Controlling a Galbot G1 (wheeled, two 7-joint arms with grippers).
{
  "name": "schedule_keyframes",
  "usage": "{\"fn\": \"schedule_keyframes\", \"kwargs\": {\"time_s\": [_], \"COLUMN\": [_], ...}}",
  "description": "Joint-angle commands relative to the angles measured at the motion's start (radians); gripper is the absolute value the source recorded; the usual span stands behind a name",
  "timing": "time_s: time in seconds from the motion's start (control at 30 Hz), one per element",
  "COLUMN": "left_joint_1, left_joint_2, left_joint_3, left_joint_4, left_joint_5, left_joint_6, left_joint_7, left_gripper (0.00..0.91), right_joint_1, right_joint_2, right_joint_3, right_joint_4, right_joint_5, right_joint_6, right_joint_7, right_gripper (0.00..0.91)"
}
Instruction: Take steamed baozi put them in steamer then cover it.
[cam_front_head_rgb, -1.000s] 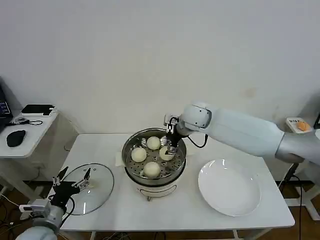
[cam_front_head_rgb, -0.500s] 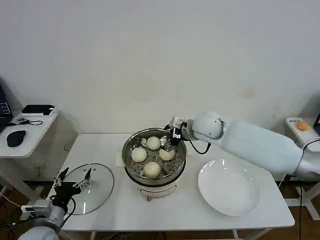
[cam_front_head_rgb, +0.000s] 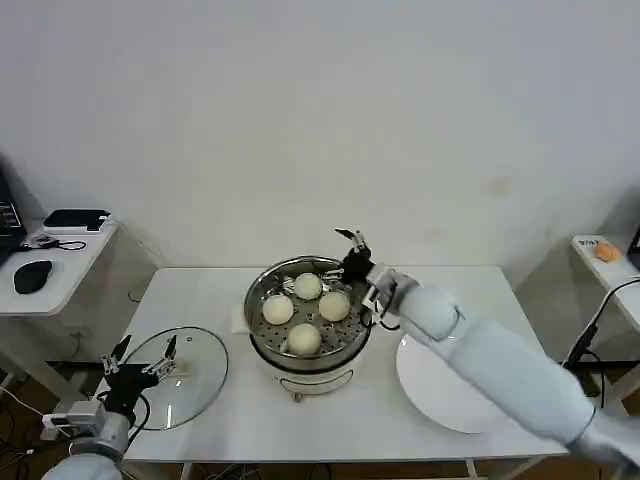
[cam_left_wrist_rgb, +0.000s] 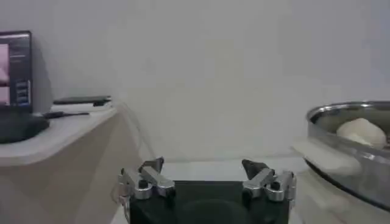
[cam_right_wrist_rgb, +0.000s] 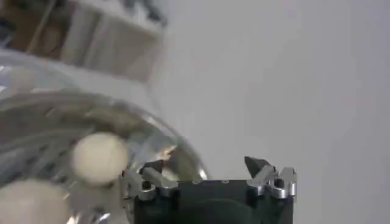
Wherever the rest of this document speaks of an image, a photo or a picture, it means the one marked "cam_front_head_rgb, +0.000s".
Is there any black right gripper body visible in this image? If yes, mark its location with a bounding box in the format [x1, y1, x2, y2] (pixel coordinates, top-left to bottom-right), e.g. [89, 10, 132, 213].
[341, 248, 377, 283]

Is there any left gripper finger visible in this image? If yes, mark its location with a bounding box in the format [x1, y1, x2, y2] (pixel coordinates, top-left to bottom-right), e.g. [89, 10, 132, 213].
[141, 334, 179, 377]
[100, 334, 133, 374]

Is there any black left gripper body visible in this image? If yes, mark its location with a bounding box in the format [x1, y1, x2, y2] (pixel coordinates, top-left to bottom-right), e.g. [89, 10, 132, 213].
[102, 363, 162, 414]

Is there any white steamed bun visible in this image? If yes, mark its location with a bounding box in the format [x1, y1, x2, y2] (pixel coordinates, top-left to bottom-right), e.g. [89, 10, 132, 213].
[262, 294, 295, 325]
[287, 322, 322, 357]
[293, 272, 324, 301]
[318, 291, 351, 322]

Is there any round glass lid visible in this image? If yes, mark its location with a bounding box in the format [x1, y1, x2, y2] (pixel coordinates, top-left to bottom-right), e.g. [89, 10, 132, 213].
[113, 326, 230, 431]

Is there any perforated steel steamer basket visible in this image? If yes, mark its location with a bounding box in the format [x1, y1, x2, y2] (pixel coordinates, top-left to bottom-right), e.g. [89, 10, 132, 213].
[243, 255, 375, 373]

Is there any white side desk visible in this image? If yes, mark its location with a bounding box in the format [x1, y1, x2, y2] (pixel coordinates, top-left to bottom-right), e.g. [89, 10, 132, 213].
[0, 219, 120, 401]
[571, 234, 640, 416]

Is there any white electric steamer base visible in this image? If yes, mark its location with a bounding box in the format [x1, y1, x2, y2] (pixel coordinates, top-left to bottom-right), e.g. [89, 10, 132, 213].
[249, 324, 374, 405]

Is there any black computer mouse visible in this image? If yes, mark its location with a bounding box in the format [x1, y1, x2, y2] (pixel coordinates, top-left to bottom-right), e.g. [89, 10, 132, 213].
[13, 259, 54, 295]

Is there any white round plate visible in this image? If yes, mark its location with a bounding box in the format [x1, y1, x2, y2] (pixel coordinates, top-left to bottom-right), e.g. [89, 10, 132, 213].
[395, 332, 517, 435]

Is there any black and white flat box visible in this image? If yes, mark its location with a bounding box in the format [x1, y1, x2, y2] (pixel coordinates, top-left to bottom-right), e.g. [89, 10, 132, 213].
[42, 208, 112, 234]

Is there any black laptop screen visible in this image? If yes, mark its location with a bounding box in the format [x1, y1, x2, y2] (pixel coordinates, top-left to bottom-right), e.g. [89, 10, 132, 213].
[0, 158, 27, 267]

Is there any small device with black cord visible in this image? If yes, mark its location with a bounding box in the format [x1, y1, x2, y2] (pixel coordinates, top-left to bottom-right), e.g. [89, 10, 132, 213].
[20, 233, 87, 252]

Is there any black hanging cable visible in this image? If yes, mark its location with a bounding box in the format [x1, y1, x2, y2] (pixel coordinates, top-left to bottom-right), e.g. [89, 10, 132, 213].
[559, 278, 640, 410]

